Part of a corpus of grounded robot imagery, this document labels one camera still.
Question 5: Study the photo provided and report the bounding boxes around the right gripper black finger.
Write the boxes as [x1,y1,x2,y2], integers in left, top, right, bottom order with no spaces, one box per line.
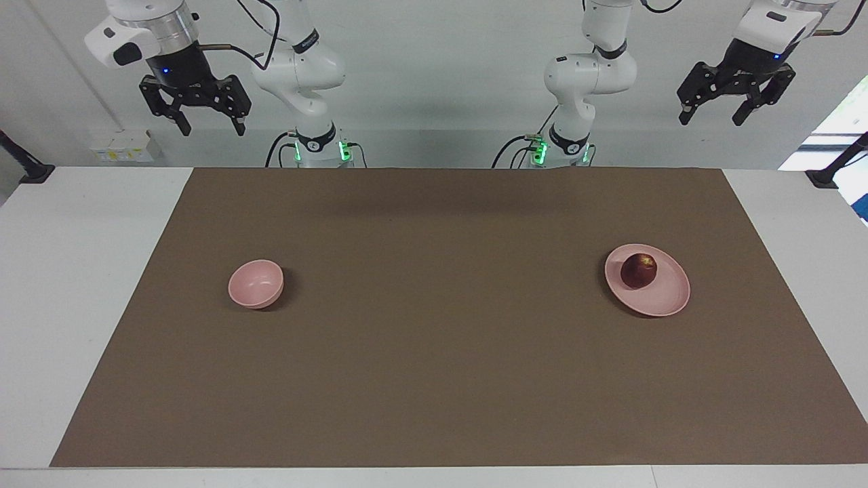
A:
[139,75,192,137]
[218,75,252,137]

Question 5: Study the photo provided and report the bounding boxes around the dark red apple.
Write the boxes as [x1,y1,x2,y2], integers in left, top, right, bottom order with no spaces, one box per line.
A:
[620,253,658,290]

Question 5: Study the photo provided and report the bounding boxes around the black clamp mount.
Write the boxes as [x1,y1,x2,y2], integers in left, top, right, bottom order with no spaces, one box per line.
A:
[805,132,868,189]
[0,129,56,185]

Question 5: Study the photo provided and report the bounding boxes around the brown table mat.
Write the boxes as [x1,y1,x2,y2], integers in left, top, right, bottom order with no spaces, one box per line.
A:
[50,167,868,468]

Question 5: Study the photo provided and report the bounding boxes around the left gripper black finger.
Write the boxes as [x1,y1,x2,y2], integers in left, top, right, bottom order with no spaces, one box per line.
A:
[732,65,797,127]
[677,61,722,126]

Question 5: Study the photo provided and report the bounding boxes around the black right arm base cable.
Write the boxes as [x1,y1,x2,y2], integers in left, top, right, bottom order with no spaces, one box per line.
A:
[264,131,299,169]

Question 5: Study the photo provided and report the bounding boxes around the pink plate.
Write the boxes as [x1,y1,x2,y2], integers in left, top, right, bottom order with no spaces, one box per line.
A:
[604,244,691,317]

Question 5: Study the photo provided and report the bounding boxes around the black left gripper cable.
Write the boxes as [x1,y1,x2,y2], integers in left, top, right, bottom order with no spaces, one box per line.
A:
[641,0,868,38]

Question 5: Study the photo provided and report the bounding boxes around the black left arm base cable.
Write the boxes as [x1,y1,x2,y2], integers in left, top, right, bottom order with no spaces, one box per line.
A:
[491,105,560,169]

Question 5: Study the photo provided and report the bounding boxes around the black arm base cable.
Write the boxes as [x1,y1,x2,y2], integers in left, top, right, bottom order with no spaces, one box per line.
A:
[264,131,299,169]
[491,105,560,169]

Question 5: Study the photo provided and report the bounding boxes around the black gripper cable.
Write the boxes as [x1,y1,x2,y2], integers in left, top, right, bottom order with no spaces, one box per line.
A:
[641,0,868,38]
[200,0,282,72]

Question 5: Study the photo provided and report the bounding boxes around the white wall socket box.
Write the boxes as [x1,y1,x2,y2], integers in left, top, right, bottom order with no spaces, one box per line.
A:
[90,130,155,163]

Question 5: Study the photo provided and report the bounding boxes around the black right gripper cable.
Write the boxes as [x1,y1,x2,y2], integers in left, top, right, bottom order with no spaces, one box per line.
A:
[200,0,282,72]

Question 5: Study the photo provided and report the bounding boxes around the pink bowl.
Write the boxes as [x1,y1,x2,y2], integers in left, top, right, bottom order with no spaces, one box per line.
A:
[228,260,285,310]

